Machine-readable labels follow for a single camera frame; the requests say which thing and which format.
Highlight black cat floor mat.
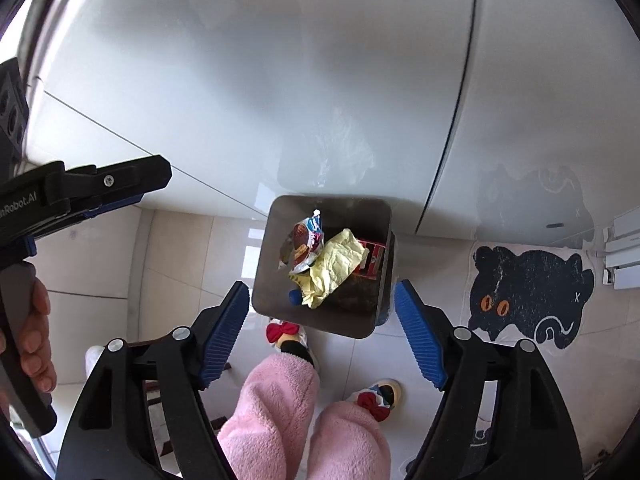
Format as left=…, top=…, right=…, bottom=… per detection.
left=467, top=244, right=597, bottom=359

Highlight slipper with red bow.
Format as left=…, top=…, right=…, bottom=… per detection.
left=344, top=379, right=402, bottom=423
left=265, top=317, right=315, bottom=366

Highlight person's left hand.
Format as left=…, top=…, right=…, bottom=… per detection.
left=0, top=280, right=58, bottom=393

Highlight white cabinet door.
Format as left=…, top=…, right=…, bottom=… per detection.
left=414, top=0, right=640, bottom=253
left=17, top=0, right=483, bottom=238

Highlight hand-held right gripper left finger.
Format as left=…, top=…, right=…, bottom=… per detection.
left=57, top=281, right=250, bottom=480

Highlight yellow plastic bag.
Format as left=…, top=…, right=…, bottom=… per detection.
left=289, top=227, right=369, bottom=310

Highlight red and white carton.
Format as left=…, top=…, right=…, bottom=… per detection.
left=356, top=239, right=390, bottom=278

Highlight dark square trash bin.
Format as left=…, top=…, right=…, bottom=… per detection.
left=250, top=194, right=397, bottom=339

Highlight colourful snack wrapper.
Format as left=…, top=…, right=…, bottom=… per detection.
left=276, top=209, right=328, bottom=277

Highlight pink fleece pants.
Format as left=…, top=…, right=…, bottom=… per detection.
left=216, top=351, right=393, bottom=480

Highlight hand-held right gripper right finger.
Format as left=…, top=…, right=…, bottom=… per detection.
left=394, top=280, right=583, bottom=480

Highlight white folded rack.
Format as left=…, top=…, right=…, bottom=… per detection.
left=602, top=212, right=640, bottom=291

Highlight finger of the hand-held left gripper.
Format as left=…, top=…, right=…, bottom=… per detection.
left=30, top=194, right=146, bottom=238
left=65, top=155, right=173, bottom=207

